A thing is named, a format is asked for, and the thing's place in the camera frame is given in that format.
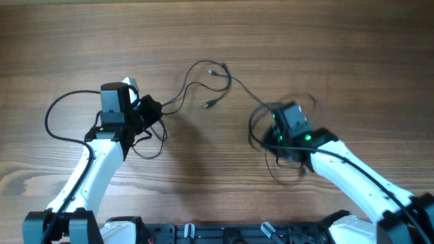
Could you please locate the thick black usb cable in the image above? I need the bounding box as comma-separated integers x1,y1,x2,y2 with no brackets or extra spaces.
130,60,233,160

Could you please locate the thin black usb cable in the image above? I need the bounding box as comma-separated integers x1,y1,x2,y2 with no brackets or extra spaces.
207,69,319,186

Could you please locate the right camera black cable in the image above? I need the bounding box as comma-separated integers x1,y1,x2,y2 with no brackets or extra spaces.
249,104,433,244

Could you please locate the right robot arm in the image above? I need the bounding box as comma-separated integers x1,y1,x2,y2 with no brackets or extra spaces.
260,102,433,243

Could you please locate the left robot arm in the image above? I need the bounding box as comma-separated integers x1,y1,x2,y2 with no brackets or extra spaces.
22,77,162,243

